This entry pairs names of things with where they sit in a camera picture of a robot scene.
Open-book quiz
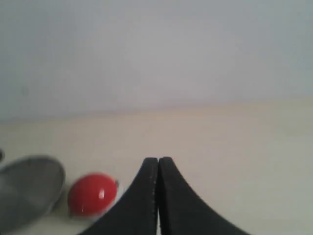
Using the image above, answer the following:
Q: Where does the round steel plate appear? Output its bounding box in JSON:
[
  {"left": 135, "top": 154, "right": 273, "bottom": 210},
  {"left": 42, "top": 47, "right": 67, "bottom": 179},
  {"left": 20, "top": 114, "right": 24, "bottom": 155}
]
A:
[{"left": 0, "top": 155, "right": 66, "bottom": 235}]

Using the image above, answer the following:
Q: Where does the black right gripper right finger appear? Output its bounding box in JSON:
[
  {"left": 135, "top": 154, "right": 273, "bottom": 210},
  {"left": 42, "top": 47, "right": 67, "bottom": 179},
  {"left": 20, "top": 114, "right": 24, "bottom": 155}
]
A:
[{"left": 158, "top": 157, "right": 247, "bottom": 235}]

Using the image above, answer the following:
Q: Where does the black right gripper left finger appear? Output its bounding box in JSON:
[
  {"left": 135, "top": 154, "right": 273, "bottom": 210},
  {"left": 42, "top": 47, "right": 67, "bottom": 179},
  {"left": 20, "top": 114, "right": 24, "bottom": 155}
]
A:
[{"left": 81, "top": 158, "right": 158, "bottom": 235}]

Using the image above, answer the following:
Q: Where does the red dome push button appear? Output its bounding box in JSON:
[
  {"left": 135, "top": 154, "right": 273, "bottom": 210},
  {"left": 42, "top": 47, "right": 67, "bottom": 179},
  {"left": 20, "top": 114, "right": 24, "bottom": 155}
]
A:
[{"left": 67, "top": 172, "right": 123, "bottom": 219}]

